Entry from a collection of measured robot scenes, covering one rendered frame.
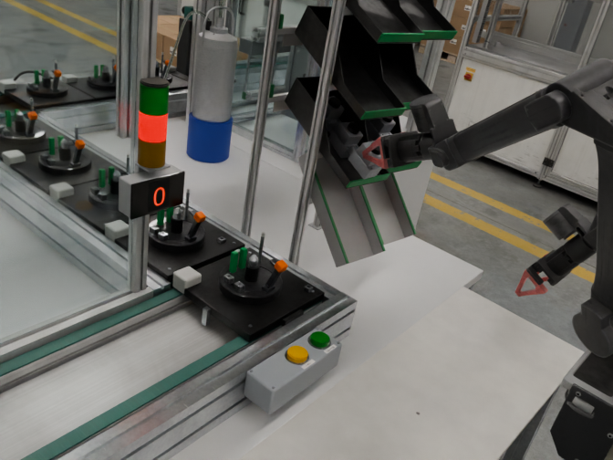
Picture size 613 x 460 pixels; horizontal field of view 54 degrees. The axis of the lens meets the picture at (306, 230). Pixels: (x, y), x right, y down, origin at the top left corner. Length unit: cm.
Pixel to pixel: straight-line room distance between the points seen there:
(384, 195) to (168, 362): 74
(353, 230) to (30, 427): 83
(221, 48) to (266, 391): 127
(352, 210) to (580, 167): 382
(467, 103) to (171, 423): 472
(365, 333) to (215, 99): 104
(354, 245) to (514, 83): 395
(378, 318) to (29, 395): 80
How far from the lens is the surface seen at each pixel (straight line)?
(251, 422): 119
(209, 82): 211
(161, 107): 109
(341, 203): 149
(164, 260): 140
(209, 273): 136
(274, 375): 114
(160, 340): 126
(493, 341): 158
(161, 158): 113
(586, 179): 519
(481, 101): 543
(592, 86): 83
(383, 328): 149
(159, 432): 105
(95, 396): 115
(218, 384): 111
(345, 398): 128
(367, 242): 150
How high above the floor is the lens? 172
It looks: 28 degrees down
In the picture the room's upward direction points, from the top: 10 degrees clockwise
